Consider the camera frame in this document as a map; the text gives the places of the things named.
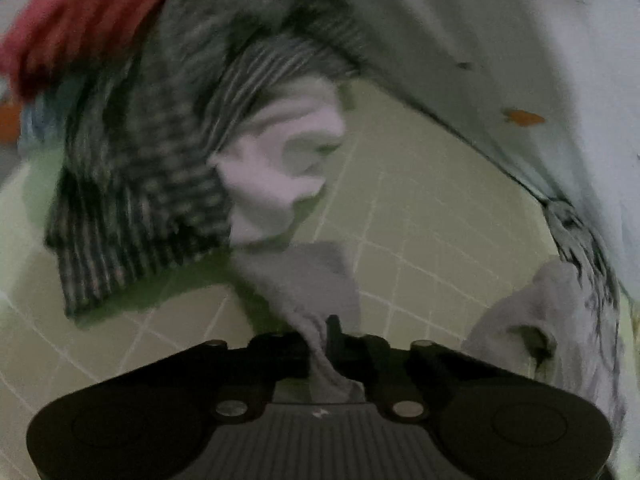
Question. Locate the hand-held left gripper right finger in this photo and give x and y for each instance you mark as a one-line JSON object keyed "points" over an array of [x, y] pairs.
{"points": [[350, 355]]}

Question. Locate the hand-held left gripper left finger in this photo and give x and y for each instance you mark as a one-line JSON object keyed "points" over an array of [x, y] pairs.
{"points": [[285, 355]]}

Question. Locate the grey zip hoodie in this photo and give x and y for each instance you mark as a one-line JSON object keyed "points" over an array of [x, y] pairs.
{"points": [[300, 280]]}

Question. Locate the white garment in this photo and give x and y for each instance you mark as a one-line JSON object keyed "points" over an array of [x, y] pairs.
{"points": [[260, 170]]}

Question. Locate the grey striped garment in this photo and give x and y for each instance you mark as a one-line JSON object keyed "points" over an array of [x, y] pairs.
{"points": [[140, 185]]}

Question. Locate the pale printed quilt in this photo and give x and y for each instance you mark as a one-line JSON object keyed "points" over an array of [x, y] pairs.
{"points": [[500, 35]]}

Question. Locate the red garment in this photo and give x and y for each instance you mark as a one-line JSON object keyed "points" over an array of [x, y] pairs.
{"points": [[75, 25]]}

